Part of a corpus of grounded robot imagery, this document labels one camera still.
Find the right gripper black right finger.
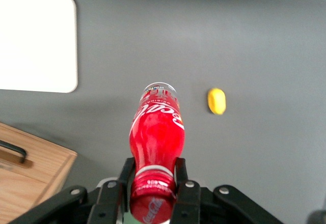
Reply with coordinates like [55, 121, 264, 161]
[170, 157, 284, 224]

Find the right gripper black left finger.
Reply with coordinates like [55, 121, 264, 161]
[9, 157, 136, 224]

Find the red coke bottle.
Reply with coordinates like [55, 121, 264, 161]
[128, 81, 186, 224]

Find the cream rectangular tray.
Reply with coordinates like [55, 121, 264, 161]
[0, 0, 78, 94]

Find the wooden lower drawer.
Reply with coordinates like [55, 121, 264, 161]
[0, 125, 76, 185]

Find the wooden drawer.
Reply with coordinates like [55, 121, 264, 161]
[0, 125, 76, 185]
[0, 169, 51, 224]

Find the wooden two-drawer cabinet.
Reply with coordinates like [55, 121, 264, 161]
[0, 122, 78, 224]

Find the wooden upper drawer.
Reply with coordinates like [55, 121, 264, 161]
[0, 169, 51, 224]

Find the yellow lemon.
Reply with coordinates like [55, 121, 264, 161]
[207, 88, 227, 116]

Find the black lower drawer handle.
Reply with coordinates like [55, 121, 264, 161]
[0, 139, 28, 164]

